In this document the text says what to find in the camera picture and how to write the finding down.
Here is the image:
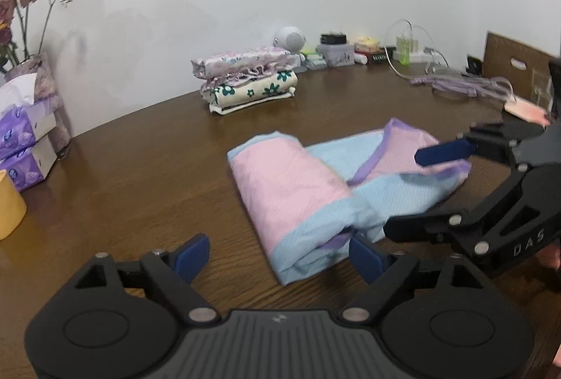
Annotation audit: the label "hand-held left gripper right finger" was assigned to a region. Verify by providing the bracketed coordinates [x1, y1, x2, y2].
[341, 235, 485, 325]

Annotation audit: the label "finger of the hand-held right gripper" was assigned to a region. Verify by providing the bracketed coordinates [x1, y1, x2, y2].
[384, 162, 534, 258]
[414, 120, 549, 168]

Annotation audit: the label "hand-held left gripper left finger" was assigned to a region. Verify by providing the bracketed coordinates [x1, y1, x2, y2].
[74, 233, 218, 326]

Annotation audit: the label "pink blue mesh garment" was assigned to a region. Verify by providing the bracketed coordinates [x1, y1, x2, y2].
[227, 117, 473, 286]

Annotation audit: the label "person's right hand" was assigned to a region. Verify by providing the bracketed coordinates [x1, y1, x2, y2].
[538, 242, 561, 271]

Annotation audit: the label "pink flat object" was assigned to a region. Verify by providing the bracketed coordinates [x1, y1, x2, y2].
[502, 95, 554, 126]

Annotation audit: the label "green liquid bottle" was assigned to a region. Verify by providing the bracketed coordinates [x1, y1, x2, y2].
[396, 33, 415, 66]

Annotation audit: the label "brown cardboard box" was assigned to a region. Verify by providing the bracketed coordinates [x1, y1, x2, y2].
[482, 31, 561, 112]

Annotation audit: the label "black red box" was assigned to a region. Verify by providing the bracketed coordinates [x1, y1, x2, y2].
[364, 48, 397, 65]

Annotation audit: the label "yellow small box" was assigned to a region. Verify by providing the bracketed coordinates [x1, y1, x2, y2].
[354, 36, 381, 52]

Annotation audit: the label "grey tin box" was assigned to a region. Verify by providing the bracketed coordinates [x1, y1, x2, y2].
[316, 43, 356, 68]

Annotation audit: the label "green white small boxes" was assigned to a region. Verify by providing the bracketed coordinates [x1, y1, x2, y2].
[300, 48, 329, 70]

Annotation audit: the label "cream green-flower folded cloth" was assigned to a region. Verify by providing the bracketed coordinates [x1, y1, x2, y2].
[208, 70, 299, 114]

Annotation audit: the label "purple ruffled folded cloth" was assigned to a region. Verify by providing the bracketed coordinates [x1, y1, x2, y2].
[201, 64, 299, 95]

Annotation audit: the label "yellow mug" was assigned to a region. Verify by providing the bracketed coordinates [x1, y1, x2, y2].
[0, 169, 28, 240]

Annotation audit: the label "white robot speaker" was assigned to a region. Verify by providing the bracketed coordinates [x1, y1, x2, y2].
[272, 25, 305, 53]

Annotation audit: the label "pink floral folded cloth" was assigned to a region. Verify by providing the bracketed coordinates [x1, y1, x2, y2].
[190, 46, 301, 79]

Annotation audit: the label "open purple tissue pack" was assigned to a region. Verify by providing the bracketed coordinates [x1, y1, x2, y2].
[0, 72, 58, 161]

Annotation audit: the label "purple coiled cable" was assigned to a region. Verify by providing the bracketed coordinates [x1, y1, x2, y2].
[410, 72, 518, 103]

